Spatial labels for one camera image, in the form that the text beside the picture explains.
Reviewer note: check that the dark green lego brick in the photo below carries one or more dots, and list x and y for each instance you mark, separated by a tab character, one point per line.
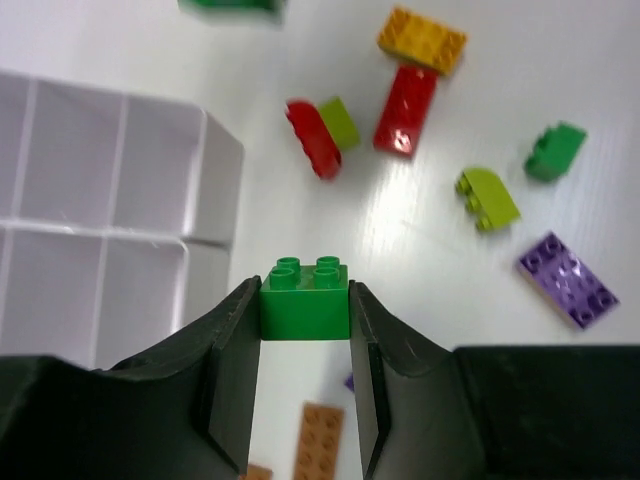
554	152

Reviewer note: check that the orange lego plate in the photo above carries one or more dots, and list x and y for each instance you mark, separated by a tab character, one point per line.
257	472
318	442

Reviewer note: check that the right white divided container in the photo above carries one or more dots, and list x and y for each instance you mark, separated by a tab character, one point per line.
77	156

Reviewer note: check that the left white divided container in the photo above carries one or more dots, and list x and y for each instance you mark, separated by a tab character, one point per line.
96	298

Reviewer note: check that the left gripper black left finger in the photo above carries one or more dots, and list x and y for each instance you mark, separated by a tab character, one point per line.
181	409

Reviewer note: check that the purple butterfly lego brick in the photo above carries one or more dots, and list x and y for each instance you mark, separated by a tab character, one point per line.
349	382

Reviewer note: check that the small lime lego brick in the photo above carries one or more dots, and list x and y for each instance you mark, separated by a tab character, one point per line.
339	123

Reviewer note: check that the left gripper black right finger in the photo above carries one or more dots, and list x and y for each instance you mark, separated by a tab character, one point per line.
489	412

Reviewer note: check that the yellow lego brick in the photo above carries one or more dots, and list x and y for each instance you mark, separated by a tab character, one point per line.
422	40

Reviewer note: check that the small red lego brick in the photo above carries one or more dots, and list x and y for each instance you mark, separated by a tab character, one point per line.
315	139

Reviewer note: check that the green two-by-two lego brick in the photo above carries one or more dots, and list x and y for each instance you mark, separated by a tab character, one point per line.
305	302

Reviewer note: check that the white divided container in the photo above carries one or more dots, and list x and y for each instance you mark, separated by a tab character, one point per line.
77	156
96	298

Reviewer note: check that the lime green lego brick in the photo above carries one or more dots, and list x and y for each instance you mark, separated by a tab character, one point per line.
487	198

